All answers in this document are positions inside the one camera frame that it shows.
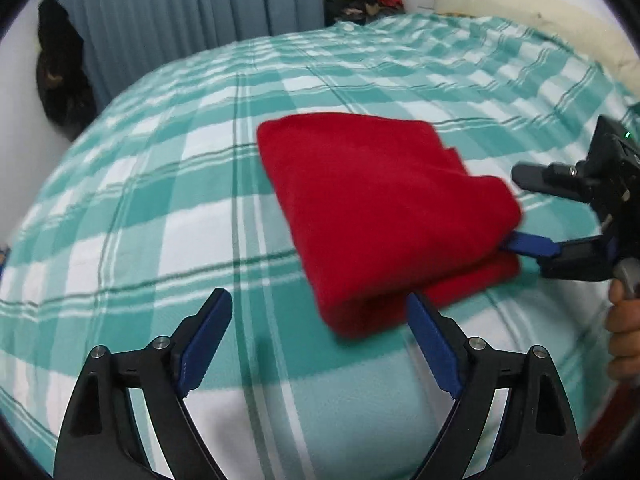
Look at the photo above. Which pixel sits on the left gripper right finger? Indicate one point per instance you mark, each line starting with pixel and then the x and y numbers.
pixel 536 437

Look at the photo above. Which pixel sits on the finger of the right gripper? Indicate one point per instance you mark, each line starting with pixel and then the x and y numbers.
pixel 584 259
pixel 559 180

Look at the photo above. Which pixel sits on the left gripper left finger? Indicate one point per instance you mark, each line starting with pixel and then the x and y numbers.
pixel 100 436

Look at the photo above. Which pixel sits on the red knit sweater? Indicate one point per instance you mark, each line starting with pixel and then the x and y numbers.
pixel 379 208

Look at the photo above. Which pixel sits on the dark clothes heap by curtain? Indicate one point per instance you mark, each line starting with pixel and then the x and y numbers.
pixel 360 12

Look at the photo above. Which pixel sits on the black hanging clothes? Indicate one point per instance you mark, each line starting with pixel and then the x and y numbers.
pixel 63 87

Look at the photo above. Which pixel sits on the right hand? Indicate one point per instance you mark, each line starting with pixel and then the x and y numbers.
pixel 623 325

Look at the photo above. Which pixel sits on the orange fleece trousers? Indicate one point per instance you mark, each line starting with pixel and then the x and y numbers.
pixel 613 421

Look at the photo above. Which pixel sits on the teal plaid bed cover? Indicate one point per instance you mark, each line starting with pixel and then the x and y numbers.
pixel 163 199

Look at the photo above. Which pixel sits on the blue-grey curtain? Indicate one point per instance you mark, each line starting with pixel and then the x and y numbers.
pixel 126 39

